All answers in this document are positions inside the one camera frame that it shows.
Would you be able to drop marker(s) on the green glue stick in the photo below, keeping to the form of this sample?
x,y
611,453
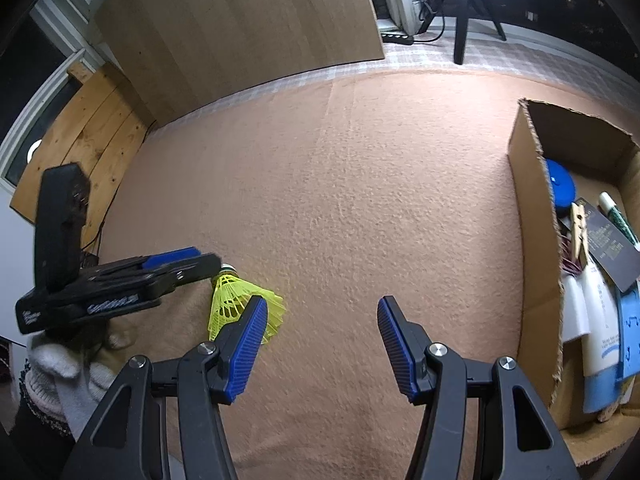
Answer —
x,y
617,220

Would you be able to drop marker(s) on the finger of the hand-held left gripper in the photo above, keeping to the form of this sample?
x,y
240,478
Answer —
x,y
170,257
190,271

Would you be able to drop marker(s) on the wooden plank panel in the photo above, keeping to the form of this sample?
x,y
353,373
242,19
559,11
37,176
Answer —
x,y
90,135

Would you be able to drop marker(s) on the white plastic packet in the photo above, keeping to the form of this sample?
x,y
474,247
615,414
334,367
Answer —
x,y
572,310

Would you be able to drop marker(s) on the cardboard box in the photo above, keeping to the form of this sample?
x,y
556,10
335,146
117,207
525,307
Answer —
x,y
535,235

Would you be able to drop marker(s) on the checkered cloth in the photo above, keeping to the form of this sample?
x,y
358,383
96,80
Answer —
x,y
525,55

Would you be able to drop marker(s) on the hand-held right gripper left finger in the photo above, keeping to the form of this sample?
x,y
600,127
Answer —
x,y
245,350

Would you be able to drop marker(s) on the wooden clothespin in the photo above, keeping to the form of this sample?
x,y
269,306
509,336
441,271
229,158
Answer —
x,y
579,232

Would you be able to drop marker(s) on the white lotion tube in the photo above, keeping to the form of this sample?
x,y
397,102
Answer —
x,y
600,320

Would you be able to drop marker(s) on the blue plastic case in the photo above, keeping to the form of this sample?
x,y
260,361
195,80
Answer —
x,y
631,330

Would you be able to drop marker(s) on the black power strip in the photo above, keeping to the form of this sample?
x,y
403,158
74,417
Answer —
x,y
397,37

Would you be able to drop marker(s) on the black tripod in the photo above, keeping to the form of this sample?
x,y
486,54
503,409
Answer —
x,y
460,20

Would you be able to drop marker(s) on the person's left hand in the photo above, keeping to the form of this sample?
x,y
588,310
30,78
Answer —
x,y
65,370

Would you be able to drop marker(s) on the light wooden board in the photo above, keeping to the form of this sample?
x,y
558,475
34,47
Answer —
x,y
240,25

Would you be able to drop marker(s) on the yellow shuttlecock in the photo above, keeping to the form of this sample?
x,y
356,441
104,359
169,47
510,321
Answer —
x,y
235,295

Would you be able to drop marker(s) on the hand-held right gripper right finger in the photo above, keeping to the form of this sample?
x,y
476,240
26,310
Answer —
x,y
397,350

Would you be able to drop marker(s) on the person's left forearm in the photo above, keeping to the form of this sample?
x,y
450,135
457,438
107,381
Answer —
x,y
30,430

